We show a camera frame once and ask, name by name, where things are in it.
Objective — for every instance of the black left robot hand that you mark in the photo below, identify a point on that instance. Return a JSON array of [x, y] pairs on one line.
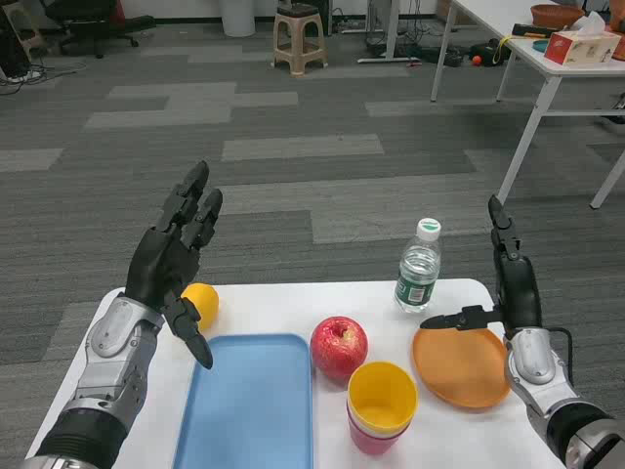
[[161, 264]]

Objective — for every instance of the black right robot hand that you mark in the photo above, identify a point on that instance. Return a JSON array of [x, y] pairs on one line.
[[520, 293]]

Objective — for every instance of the yellow lemon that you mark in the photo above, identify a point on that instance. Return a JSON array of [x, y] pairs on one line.
[[205, 303]]

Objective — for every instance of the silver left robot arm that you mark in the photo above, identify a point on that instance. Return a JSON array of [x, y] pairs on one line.
[[112, 352]]

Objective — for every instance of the orange plastic plate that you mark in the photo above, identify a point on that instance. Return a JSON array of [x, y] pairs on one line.
[[459, 366]]

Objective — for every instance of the clear water bottle green label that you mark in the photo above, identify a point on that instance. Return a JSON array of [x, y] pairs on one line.
[[417, 273]]

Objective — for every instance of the blue plastic tray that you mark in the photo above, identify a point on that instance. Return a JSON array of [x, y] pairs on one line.
[[249, 405]]

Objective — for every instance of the yellow plastic cup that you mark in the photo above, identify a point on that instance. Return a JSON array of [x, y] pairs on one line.
[[383, 391]]

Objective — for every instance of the red apple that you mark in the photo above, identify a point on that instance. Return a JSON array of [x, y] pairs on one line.
[[337, 349]]

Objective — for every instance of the white plastic cup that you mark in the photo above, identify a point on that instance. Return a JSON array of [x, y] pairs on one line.
[[378, 433]]

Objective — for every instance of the black floor equipment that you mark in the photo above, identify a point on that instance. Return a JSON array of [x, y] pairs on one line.
[[616, 110]]

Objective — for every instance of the pink plastic cup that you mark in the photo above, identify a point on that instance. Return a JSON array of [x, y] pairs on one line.
[[373, 443]]

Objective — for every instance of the teal round lid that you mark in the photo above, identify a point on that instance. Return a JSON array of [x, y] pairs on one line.
[[539, 46]]

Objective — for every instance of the black office chair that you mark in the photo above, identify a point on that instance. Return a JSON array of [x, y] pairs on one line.
[[93, 22]]

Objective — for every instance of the red and beige tissue box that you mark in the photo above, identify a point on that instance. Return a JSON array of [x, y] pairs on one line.
[[581, 46]]

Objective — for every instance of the white trash bin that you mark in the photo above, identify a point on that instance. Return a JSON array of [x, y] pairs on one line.
[[238, 17]]

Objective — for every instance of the yellow and black tool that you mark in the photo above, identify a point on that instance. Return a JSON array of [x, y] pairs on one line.
[[529, 31]]

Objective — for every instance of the beige plastic stool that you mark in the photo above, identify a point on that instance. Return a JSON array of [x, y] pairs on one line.
[[299, 34]]

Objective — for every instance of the orange woven basket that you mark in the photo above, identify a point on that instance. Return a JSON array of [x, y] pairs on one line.
[[556, 17]]

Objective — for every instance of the white metal frame table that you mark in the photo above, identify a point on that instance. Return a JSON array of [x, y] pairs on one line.
[[527, 19]]

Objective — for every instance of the white desk base frame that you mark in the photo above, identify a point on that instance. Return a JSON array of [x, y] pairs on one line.
[[390, 29]]

